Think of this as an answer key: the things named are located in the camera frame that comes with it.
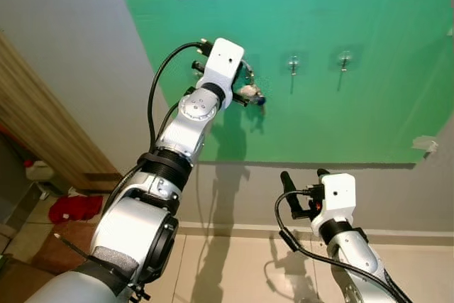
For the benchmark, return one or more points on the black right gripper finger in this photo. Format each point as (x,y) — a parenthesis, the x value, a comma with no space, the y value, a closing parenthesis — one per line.
(323,172)
(287,184)

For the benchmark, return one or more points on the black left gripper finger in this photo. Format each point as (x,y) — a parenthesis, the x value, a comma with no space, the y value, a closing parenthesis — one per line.
(252,76)
(240,99)

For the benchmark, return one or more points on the key bunch with white fob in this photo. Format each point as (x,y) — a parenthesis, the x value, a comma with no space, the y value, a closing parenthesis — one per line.
(248,91)

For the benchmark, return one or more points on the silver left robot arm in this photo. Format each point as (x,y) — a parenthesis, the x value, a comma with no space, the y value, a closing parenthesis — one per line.
(135,225)

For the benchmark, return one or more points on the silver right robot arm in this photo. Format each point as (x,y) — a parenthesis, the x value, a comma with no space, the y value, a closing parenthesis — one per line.
(351,253)

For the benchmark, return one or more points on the clear adhesive metal hook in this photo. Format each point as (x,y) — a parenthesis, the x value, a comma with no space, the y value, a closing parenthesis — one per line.
(293,64)
(345,58)

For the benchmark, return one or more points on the crumpled clear tape piece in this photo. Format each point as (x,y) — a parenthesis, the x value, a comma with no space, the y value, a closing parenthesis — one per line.
(425,143)

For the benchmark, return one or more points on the wooden wardrobe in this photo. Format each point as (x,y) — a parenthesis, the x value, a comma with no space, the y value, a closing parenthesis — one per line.
(42,125)

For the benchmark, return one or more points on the white jug with red cap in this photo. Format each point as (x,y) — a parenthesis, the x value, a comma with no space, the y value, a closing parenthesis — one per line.
(39,171)

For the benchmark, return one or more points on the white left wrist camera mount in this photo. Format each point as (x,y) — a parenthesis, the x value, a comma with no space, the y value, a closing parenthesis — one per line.
(223,65)

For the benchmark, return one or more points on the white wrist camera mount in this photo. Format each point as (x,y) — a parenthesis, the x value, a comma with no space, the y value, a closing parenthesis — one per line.
(337,196)
(223,65)

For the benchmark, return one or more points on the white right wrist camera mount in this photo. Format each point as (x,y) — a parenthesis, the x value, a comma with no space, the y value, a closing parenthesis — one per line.
(337,196)

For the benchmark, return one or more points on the green wall board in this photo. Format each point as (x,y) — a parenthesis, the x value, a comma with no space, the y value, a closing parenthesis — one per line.
(340,118)

